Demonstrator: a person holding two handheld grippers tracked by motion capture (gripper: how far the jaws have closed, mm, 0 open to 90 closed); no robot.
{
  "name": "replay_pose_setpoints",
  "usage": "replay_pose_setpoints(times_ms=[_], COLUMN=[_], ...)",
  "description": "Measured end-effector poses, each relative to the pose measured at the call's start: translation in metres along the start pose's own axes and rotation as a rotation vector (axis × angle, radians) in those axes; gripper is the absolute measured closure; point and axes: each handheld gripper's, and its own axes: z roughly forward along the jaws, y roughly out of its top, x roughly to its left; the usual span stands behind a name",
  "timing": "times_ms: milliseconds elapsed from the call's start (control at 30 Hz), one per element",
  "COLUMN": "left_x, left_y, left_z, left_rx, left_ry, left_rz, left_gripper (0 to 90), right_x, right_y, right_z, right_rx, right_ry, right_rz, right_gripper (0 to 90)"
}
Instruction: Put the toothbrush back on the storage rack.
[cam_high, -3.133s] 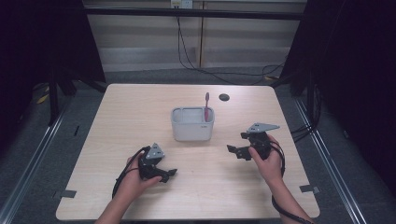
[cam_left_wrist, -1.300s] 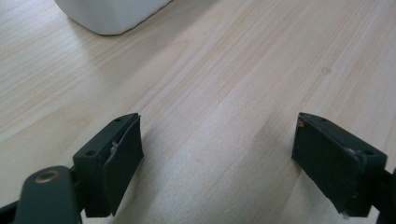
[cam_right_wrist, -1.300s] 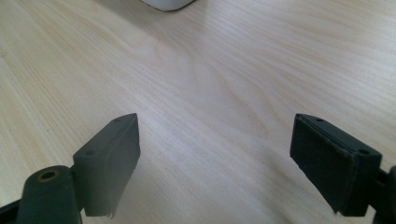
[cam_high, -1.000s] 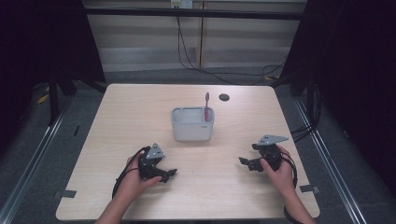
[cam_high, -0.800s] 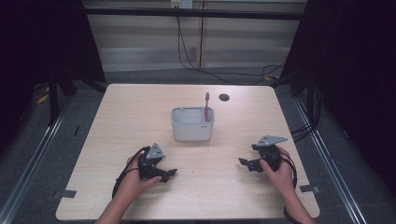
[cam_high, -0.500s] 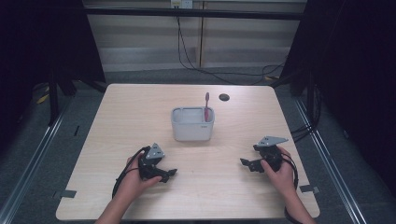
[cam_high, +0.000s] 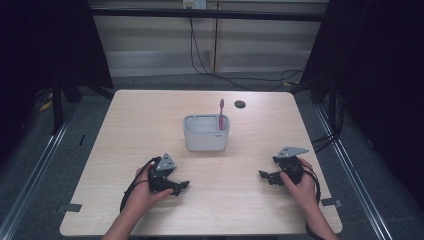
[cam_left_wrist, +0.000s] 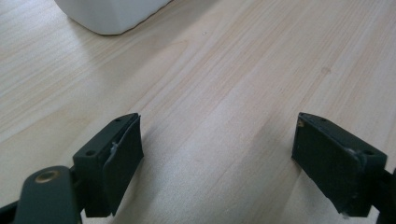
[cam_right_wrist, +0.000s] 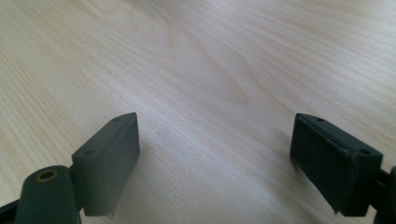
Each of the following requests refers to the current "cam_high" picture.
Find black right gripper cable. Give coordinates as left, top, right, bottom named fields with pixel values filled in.
left=300, top=164, right=326, bottom=240

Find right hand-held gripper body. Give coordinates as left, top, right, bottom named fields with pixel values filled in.
left=271, top=145, right=310, bottom=185

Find grey plastic holder box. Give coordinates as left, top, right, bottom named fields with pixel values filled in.
left=182, top=113, right=231, bottom=153

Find person's left hand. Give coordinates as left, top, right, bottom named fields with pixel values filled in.
left=127, top=162, right=175, bottom=218

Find black floor cable bundle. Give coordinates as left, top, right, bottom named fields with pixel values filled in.
left=310, top=89, right=345, bottom=154

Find grey tape strip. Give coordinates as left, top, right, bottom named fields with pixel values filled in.
left=55, top=202, right=83, bottom=215
left=320, top=197, right=344, bottom=208

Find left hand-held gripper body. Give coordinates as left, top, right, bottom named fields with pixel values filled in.
left=147, top=152, right=178, bottom=195

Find white wall socket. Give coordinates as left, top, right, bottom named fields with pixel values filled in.
left=182, top=0, right=208, bottom=11

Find black horizontal bar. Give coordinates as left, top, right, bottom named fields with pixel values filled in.
left=89, top=7, right=330, bottom=23

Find black wall cable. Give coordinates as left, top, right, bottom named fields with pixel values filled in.
left=188, top=16, right=306, bottom=92

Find person's right hand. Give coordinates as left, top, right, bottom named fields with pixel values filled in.
left=279, top=157, right=318, bottom=214

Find pink and grey toothbrush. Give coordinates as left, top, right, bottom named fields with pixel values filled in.
left=218, top=98, right=225, bottom=132

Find metal floor rail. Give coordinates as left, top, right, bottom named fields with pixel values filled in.
left=313, top=104, right=396, bottom=240
left=0, top=103, right=81, bottom=240

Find dark curtain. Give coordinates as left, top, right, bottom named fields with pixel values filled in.
left=0, top=0, right=115, bottom=161
left=289, top=0, right=424, bottom=211

